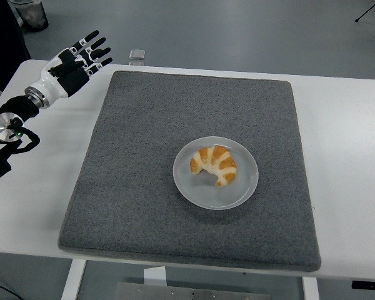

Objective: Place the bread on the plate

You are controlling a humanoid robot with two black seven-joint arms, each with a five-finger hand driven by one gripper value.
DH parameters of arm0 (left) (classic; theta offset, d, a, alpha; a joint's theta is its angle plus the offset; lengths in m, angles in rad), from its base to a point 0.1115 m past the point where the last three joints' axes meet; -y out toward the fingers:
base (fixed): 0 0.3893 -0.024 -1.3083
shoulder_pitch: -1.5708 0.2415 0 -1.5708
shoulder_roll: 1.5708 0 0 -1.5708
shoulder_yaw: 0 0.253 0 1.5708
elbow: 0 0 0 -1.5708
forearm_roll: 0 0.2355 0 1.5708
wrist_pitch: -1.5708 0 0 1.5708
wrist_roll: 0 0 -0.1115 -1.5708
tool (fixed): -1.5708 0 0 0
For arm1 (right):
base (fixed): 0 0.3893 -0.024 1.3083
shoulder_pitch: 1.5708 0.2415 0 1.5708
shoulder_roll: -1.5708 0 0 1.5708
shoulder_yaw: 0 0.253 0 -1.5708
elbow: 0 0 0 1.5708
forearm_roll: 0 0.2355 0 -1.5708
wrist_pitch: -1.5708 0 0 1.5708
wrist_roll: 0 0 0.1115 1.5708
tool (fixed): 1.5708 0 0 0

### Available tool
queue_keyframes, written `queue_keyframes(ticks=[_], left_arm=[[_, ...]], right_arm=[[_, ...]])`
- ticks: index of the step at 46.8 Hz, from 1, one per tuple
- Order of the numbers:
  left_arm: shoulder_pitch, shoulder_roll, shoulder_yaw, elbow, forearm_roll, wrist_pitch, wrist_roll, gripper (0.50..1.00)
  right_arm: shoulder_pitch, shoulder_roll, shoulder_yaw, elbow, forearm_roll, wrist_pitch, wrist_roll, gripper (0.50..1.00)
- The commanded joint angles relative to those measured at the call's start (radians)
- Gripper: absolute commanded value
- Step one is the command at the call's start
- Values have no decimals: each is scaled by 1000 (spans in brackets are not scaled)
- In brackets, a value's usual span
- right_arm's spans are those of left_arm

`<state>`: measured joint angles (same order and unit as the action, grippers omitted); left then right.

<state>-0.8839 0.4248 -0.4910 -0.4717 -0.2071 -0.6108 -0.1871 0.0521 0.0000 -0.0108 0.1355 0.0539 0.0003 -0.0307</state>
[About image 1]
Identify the white table leg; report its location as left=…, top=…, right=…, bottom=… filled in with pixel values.
left=301, top=276, right=320, bottom=300
left=61, top=259, right=88, bottom=300

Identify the white round plate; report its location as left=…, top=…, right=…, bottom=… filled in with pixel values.
left=172, top=136, right=259, bottom=211

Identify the grey felt mat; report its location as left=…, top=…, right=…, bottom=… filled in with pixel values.
left=57, top=70, right=322, bottom=272

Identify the dark mesh waste bin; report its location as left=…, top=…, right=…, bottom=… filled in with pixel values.
left=9, top=0, right=49, bottom=33

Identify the golden croissant bread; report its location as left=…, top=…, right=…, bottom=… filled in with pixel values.
left=189, top=144, right=238, bottom=188

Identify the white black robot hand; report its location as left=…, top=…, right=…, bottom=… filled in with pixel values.
left=29, top=30, right=113, bottom=101

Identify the black control box under table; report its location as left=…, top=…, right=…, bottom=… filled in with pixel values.
left=351, top=280, right=375, bottom=290

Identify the black robot upper body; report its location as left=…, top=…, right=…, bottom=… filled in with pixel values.
left=0, top=0, right=32, bottom=101

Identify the black tripod leg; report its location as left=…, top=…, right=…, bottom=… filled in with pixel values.
left=354, top=0, right=375, bottom=23

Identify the white bracket under table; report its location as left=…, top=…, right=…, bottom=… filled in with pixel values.
left=142, top=267, right=167, bottom=287

